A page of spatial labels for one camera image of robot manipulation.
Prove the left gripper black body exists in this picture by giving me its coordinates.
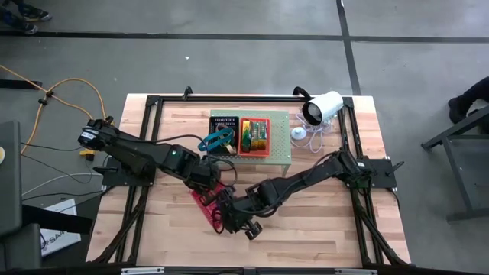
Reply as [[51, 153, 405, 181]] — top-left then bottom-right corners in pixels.
[[186, 162, 223, 206]]

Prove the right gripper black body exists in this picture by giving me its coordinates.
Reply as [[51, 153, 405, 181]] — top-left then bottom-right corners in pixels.
[[216, 186, 265, 241]]

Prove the black coil keychain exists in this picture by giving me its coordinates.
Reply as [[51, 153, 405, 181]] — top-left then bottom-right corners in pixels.
[[211, 208, 225, 235]]

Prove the red slotted plastic basket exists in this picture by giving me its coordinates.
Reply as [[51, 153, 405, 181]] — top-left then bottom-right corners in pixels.
[[189, 183, 230, 235]]

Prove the blue rubber band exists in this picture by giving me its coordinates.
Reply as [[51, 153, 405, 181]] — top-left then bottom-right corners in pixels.
[[197, 128, 236, 153]]

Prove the yellow green Crayola box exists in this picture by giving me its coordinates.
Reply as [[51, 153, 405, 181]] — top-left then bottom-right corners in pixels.
[[241, 119, 252, 153]]

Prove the black perforated tray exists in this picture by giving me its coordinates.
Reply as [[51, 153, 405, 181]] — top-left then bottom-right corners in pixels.
[[209, 115, 241, 156]]

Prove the orange slotted plastic basket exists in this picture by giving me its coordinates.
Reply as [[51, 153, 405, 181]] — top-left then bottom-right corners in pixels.
[[238, 117, 272, 159]]

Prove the green perforated metal shelf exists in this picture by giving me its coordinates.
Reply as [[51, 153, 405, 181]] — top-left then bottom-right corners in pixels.
[[205, 109, 292, 177]]

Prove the white printed box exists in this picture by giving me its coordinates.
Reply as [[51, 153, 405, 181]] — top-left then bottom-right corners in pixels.
[[40, 198, 82, 257]]

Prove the grey equipment case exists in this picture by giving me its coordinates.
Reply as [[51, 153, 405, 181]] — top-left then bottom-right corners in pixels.
[[0, 121, 43, 270]]

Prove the black metal side table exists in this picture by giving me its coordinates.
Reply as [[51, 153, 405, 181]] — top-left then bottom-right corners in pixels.
[[421, 105, 489, 222]]

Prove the person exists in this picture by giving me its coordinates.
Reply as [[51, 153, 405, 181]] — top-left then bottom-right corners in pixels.
[[0, 0, 53, 36], [447, 76, 489, 134]]

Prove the black metal table frame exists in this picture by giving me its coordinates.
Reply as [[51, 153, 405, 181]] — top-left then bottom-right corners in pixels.
[[86, 86, 412, 270]]

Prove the white coiled cable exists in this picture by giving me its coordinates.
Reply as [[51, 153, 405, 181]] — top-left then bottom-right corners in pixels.
[[290, 112, 337, 154]]

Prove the yellow extension cable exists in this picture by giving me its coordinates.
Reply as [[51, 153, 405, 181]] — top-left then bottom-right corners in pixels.
[[0, 64, 115, 161]]

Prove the white camera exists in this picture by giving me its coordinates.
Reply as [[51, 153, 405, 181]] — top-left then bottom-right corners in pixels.
[[292, 86, 345, 127]]

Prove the white floor cable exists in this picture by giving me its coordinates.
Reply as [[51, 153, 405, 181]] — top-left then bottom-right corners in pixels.
[[21, 173, 104, 196]]

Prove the black floor cable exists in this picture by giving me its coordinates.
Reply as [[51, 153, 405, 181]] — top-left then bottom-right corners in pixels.
[[21, 142, 83, 152]]

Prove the black floor strap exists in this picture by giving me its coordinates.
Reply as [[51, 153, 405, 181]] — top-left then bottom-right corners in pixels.
[[0, 79, 43, 90]]

